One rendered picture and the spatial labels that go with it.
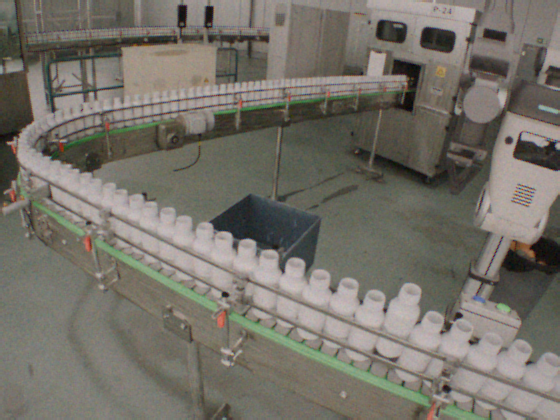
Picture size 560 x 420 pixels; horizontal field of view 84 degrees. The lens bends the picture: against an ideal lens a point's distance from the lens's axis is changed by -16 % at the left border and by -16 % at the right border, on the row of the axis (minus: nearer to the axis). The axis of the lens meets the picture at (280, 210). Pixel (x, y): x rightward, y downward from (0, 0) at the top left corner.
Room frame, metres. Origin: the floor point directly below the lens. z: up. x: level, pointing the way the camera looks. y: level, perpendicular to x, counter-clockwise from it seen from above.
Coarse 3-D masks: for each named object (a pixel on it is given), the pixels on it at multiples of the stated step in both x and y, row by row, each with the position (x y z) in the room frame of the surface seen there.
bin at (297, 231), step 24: (216, 216) 1.10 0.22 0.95; (240, 216) 1.24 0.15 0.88; (264, 216) 1.27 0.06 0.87; (288, 216) 1.23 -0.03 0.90; (312, 216) 1.19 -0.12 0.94; (240, 240) 1.25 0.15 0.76; (264, 240) 1.27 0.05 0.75; (288, 240) 1.22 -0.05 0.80; (312, 240) 1.12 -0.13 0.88; (312, 264) 1.16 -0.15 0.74
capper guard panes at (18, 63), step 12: (0, 0) 4.30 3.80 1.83; (12, 0) 4.45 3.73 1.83; (0, 12) 4.28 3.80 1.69; (12, 12) 4.43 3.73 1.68; (0, 24) 4.26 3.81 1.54; (12, 24) 4.41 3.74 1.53; (0, 36) 4.24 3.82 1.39; (12, 36) 4.39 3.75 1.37; (0, 48) 4.22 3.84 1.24; (12, 48) 4.37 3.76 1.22; (0, 60) 4.20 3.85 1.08; (12, 60) 4.35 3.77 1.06; (0, 72) 4.17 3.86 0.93
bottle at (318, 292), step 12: (312, 276) 0.56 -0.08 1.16; (324, 276) 0.58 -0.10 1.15; (312, 288) 0.55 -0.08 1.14; (324, 288) 0.55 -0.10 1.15; (312, 300) 0.54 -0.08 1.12; (324, 300) 0.54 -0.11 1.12; (300, 312) 0.56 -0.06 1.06; (312, 312) 0.54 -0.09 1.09; (312, 324) 0.53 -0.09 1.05; (324, 324) 0.55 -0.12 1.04; (312, 336) 0.53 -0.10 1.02
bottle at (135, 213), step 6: (132, 198) 0.80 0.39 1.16; (138, 198) 0.81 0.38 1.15; (132, 204) 0.78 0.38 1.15; (138, 204) 0.78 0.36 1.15; (132, 210) 0.78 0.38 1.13; (138, 210) 0.78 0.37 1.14; (132, 216) 0.77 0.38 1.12; (138, 216) 0.77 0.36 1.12; (138, 222) 0.77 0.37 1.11; (132, 228) 0.77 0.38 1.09; (132, 234) 0.77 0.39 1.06; (138, 234) 0.77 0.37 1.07; (132, 240) 0.77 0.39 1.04; (138, 240) 0.77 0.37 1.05; (138, 252) 0.77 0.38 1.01
